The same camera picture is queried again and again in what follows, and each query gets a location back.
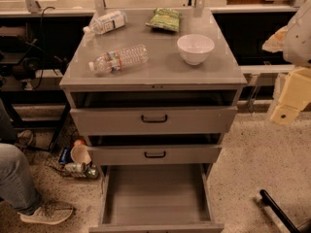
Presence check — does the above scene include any grey knit sneaker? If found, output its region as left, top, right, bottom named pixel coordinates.
left=20, top=201, right=74, bottom=225

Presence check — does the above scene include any grey metal drawer cabinet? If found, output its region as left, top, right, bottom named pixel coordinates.
left=58, top=7, right=249, bottom=233

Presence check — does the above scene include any water bottle white label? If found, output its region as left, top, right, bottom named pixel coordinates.
left=83, top=10, right=127, bottom=35

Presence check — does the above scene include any clear water bottle colourful label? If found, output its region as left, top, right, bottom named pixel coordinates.
left=88, top=44, right=148, bottom=74

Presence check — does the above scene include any red apple in basket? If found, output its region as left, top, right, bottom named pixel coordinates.
left=73, top=139, right=86, bottom=147

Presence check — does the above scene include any grey open bottom drawer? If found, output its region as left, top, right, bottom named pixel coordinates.
left=89, top=164, right=224, bottom=233

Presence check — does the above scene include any white cup in basket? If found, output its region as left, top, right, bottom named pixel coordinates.
left=71, top=145, right=91, bottom=164

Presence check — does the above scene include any grey middle drawer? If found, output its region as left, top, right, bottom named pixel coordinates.
left=88, top=135, right=222, bottom=165

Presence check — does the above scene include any grey top drawer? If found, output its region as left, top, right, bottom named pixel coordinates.
left=71, top=90, right=237, bottom=136

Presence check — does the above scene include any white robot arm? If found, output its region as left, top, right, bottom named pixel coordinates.
left=262, top=0, right=311, bottom=125

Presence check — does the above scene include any metal can in basket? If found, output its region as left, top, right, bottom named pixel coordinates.
left=64, top=162, right=86, bottom=174

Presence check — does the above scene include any white ceramic bowl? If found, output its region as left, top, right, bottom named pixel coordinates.
left=177, top=34, right=215, bottom=65

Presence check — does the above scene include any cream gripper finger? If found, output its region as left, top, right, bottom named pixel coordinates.
left=270, top=68, right=311, bottom=125

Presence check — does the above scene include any black chair leg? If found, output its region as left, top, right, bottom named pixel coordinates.
left=259, top=189, right=311, bottom=233

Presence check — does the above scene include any green chip bag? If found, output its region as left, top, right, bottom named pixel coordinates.
left=146, top=8, right=182, bottom=32

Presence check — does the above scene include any blue packet in basket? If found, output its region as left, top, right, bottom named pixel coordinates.
left=58, top=147, right=72, bottom=165

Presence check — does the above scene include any black cable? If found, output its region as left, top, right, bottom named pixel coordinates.
left=18, top=6, right=66, bottom=90

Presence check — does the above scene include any wire basket on floor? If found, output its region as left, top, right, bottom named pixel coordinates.
left=46, top=139, right=99, bottom=180

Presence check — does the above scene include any person leg in jeans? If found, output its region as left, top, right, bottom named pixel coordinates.
left=0, top=100, right=41, bottom=216

